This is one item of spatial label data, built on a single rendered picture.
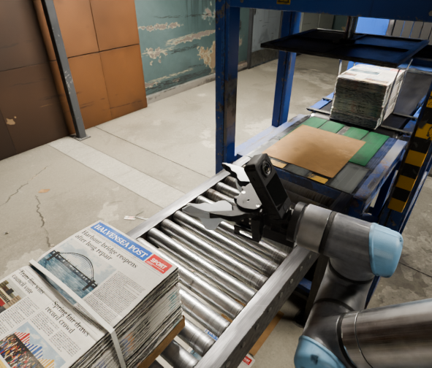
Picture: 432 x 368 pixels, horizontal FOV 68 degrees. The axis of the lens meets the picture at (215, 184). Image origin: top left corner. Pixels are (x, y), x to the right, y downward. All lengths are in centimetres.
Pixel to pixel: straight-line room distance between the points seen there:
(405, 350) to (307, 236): 20
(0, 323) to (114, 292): 21
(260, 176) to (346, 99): 164
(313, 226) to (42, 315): 53
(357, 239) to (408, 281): 183
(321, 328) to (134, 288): 38
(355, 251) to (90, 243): 59
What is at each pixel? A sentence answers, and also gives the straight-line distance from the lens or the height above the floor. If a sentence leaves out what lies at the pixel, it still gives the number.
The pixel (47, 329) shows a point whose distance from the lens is 72.
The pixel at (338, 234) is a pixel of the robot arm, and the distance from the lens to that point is 54.
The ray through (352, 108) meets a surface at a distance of 212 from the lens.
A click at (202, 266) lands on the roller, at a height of 80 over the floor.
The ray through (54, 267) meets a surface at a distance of 82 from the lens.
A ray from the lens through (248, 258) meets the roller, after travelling 109.
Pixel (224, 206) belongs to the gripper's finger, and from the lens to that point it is 57.
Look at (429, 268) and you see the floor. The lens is 251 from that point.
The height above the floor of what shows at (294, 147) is 80.
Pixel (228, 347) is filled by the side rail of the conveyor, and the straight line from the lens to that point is 90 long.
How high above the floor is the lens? 159
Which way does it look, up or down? 34 degrees down
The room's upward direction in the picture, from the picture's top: straight up
